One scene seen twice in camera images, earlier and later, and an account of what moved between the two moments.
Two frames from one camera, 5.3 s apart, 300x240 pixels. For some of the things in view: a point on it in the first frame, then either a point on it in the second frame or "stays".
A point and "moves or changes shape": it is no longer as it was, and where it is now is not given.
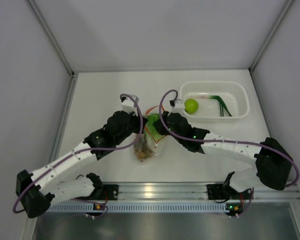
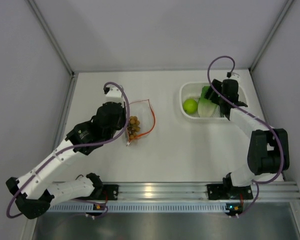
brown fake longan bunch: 143,153 moves or changes shape
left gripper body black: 134,127 -> 122,119
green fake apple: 191,106 stays
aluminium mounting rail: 182,192 stays
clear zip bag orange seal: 147,145 moves or changes shape
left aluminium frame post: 73,74 stays
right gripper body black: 164,131 -> 222,101
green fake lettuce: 151,128 -> 206,108
